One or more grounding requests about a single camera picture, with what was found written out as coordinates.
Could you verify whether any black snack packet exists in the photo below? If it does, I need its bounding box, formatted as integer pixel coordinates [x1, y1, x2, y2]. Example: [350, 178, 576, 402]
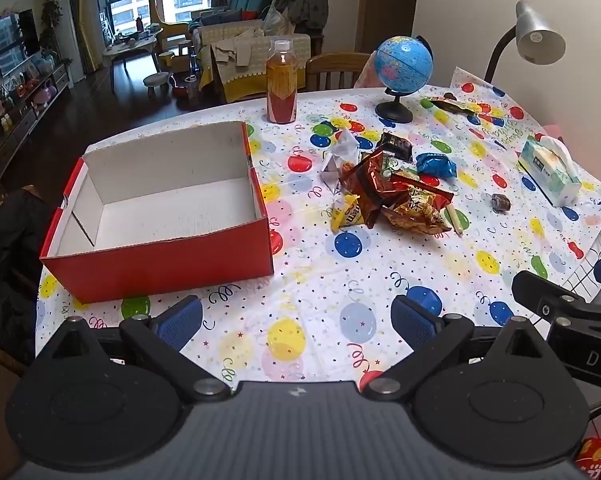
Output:
[377, 131, 413, 163]

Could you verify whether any sofa with cream cover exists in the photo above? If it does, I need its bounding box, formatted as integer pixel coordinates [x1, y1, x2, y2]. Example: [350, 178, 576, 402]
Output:
[193, 0, 326, 103]

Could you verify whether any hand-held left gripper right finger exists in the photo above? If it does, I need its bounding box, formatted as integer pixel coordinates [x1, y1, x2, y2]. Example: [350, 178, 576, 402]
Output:
[360, 294, 556, 403]

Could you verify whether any balloon print tablecloth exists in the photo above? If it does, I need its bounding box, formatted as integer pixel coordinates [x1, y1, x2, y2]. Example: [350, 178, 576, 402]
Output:
[34, 67, 601, 401]

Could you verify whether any flat screen television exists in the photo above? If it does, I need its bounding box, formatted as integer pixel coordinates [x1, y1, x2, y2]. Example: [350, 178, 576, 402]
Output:
[0, 8, 42, 78]

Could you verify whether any white snack packet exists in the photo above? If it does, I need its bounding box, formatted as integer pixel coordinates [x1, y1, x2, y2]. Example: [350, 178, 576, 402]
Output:
[320, 127, 361, 193]

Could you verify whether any white tower air conditioner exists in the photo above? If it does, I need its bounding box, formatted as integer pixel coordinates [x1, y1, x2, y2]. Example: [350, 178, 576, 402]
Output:
[48, 0, 84, 83]

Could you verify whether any pile of bags and clothes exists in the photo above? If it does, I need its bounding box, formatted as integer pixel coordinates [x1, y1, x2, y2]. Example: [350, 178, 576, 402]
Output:
[268, 0, 329, 36]

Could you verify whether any red toy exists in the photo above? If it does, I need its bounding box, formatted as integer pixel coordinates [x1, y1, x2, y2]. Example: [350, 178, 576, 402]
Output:
[173, 75, 201, 101]

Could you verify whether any window curtain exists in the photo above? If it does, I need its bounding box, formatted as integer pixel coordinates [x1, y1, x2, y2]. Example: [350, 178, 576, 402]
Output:
[63, 0, 112, 75]

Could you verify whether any orange juice bottle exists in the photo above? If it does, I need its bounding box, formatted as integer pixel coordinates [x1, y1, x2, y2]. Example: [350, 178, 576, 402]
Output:
[266, 39, 298, 125]

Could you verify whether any yellow snack packet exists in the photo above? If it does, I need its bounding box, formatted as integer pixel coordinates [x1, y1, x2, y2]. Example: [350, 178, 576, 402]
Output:
[330, 194, 366, 233]

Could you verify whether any red snack bag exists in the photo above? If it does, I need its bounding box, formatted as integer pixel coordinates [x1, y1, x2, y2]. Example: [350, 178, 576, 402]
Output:
[573, 437, 601, 480]

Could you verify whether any dark green snack packet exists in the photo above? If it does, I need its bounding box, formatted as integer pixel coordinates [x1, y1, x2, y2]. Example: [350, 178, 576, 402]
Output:
[420, 95, 481, 113]

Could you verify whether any wooden coffee table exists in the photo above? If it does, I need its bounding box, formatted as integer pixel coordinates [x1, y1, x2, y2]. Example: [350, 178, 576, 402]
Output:
[103, 25, 165, 92]

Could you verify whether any low television stand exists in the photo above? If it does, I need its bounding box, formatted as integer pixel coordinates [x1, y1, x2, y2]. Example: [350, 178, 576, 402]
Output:
[0, 62, 72, 181]

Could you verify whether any green tissue box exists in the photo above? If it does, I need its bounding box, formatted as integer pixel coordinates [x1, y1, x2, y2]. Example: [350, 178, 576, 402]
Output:
[517, 135, 582, 208]

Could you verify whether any brown wooden door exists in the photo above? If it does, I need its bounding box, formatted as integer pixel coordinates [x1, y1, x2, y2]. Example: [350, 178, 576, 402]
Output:
[355, 0, 422, 56]

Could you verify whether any small round stool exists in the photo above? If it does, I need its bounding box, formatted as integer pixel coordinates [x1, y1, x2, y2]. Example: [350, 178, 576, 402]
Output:
[143, 74, 174, 98]

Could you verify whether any wooden armchair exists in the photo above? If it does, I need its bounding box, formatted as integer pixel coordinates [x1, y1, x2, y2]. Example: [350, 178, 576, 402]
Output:
[153, 0, 191, 53]

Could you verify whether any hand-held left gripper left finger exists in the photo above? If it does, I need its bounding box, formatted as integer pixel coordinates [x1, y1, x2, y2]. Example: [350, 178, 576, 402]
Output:
[43, 294, 231, 403]

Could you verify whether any red cardboard box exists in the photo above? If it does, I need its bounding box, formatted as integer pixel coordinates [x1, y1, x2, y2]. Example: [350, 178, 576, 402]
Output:
[39, 121, 275, 305]

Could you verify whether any dark red foil packet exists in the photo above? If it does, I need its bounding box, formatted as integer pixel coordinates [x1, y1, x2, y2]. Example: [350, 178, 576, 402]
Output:
[339, 149, 406, 228]

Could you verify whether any white checked cloth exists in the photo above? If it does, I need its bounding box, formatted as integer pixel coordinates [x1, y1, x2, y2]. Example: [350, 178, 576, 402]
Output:
[567, 205, 601, 306]

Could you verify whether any black jacket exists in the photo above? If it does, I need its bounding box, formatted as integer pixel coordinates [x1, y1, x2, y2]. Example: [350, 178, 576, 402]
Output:
[0, 187, 64, 366]

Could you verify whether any green house plant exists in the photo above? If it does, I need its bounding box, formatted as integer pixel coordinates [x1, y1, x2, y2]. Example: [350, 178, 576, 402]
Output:
[39, 0, 64, 56]

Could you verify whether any silver desk lamp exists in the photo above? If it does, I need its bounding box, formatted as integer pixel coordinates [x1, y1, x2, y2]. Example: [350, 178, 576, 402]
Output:
[483, 0, 567, 83]

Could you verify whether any blue desk globe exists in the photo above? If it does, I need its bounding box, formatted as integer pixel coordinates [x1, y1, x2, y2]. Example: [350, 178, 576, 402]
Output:
[373, 35, 434, 123]

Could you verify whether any blue biscuit packet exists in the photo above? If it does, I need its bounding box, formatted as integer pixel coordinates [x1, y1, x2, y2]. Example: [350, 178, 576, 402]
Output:
[416, 152, 457, 180]

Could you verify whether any pink towel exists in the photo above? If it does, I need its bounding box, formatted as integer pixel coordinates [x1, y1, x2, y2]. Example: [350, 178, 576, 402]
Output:
[353, 57, 381, 89]

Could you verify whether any wooden dining chair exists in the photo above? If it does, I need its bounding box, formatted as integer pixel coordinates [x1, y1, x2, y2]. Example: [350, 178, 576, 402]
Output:
[305, 52, 372, 93]

